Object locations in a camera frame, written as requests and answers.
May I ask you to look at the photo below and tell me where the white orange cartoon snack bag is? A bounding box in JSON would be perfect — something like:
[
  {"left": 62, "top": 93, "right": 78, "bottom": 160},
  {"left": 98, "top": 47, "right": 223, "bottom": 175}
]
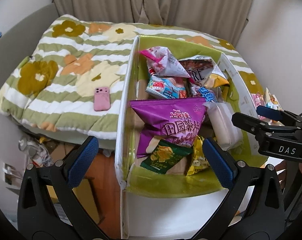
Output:
[{"left": 264, "top": 87, "right": 283, "bottom": 111}]

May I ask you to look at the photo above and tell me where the yellow Pillows snack bag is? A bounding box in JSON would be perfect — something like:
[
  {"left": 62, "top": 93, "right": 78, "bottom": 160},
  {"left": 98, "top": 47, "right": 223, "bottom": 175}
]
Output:
[{"left": 186, "top": 136, "right": 210, "bottom": 176}]

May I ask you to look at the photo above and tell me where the clear white wafer pack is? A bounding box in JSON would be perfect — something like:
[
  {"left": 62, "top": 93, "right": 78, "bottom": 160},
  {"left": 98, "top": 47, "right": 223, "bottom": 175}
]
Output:
[{"left": 204, "top": 102, "right": 243, "bottom": 151}]

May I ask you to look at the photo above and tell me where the green snack bag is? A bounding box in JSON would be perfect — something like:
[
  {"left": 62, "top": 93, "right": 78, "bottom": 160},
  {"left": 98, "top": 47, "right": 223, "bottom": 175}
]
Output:
[{"left": 140, "top": 140, "right": 193, "bottom": 174}]

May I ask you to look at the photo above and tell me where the purple chips bag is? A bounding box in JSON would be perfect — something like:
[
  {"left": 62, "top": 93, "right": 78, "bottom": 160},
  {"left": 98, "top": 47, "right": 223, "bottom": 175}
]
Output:
[{"left": 130, "top": 97, "right": 206, "bottom": 158}]

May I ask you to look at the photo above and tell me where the dark red blue snack bag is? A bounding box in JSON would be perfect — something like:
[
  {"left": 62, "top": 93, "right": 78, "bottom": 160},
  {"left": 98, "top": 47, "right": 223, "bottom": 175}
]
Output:
[{"left": 191, "top": 84, "right": 218, "bottom": 102}]

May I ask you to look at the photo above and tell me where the green cardboard box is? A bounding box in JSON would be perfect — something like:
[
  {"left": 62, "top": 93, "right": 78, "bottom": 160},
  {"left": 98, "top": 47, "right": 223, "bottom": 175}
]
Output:
[{"left": 115, "top": 35, "right": 266, "bottom": 239}]

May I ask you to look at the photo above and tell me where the white yellow Tayto chips bag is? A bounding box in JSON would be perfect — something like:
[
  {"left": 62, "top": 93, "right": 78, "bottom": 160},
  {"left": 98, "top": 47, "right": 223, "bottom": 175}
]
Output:
[{"left": 178, "top": 55, "right": 229, "bottom": 89}]

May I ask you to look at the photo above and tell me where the red white blue snack bag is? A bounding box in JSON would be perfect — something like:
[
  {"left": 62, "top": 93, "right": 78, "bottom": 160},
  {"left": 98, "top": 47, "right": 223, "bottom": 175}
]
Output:
[{"left": 146, "top": 75, "right": 187, "bottom": 99}]

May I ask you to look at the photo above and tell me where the pink marshmallow bag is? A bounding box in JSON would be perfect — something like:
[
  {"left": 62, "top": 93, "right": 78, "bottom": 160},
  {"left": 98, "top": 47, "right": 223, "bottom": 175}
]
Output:
[{"left": 139, "top": 46, "right": 190, "bottom": 78}]

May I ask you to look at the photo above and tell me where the person's right hand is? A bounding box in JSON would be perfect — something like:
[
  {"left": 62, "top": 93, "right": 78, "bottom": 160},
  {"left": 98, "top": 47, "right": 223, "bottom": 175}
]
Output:
[{"left": 275, "top": 160, "right": 302, "bottom": 189}]

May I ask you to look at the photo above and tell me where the pink smartphone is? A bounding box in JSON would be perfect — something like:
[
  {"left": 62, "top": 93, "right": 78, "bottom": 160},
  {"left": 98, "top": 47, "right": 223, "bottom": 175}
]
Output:
[{"left": 94, "top": 87, "right": 111, "bottom": 112}]

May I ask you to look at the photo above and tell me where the green striped floral duvet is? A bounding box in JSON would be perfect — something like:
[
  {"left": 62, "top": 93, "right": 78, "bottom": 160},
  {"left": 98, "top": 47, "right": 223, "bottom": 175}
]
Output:
[{"left": 0, "top": 15, "right": 264, "bottom": 144}]

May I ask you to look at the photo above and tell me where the beige curtain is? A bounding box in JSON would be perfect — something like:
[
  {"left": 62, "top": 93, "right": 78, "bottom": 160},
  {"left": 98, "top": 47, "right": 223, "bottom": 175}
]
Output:
[{"left": 53, "top": 0, "right": 253, "bottom": 44}]

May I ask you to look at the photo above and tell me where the grey headboard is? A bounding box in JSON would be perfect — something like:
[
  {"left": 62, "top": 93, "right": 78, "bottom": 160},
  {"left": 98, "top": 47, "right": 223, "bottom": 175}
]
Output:
[{"left": 0, "top": 3, "right": 59, "bottom": 88}]

